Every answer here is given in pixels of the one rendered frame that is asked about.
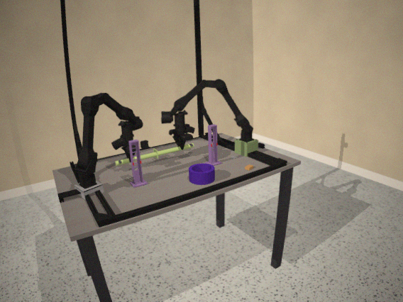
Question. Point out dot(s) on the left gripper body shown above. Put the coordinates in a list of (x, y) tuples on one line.
[(180, 129)]

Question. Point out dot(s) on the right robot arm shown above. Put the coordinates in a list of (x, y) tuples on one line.
[(90, 106)]

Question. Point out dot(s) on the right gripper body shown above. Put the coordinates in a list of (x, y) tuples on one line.
[(128, 137)]

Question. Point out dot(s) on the purple short tube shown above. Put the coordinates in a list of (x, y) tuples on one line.
[(201, 174)]

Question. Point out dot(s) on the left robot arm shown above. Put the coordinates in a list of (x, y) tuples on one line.
[(179, 105)]

